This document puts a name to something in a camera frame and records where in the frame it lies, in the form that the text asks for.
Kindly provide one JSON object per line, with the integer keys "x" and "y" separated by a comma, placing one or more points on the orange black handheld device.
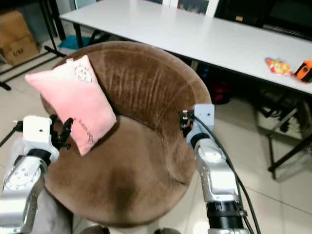
{"x": 304, "y": 72}

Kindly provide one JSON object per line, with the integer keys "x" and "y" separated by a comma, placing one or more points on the long white table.
{"x": 185, "y": 34}

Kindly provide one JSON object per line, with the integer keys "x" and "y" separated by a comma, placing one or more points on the large cardboard box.
{"x": 13, "y": 29}

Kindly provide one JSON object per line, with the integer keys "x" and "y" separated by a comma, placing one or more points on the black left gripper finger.
{"x": 67, "y": 126}

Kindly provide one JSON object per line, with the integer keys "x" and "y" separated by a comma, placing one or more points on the pink pillow with bear print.
{"x": 73, "y": 97}

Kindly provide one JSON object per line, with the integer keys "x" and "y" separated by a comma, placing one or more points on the teal floor mat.
{"x": 70, "y": 43}

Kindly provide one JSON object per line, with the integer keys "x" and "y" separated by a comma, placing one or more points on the red yellow snack packet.
{"x": 279, "y": 67}

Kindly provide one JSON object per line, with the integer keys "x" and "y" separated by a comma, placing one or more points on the black metal rack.
{"x": 48, "y": 29}

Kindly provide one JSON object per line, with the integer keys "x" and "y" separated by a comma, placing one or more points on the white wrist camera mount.
{"x": 39, "y": 136}
{"x": 204, "y": 119}

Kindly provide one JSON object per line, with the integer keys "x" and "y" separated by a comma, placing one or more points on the white framed chair back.
{"x": 170, "y": 3}
{"x": 212, "y": 7}

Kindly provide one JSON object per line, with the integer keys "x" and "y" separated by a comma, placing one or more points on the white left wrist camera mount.
{"x": 39, "y": 136}

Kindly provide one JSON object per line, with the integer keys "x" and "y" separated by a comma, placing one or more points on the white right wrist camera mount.
{"x": 204, "y": 119}

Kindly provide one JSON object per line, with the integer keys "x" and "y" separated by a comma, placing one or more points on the brown round velvet sofa chair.
{"x": 146, "y": 146}

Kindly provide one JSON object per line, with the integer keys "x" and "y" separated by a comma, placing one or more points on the small printed cardboard box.
{"x": 22, "y": 51}

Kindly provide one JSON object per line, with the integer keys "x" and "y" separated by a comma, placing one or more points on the black metal folding frame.
{"x": 290, "y": 153}

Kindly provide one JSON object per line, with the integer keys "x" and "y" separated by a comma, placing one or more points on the dark left robot foot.
{"x": 87, "y": 230}

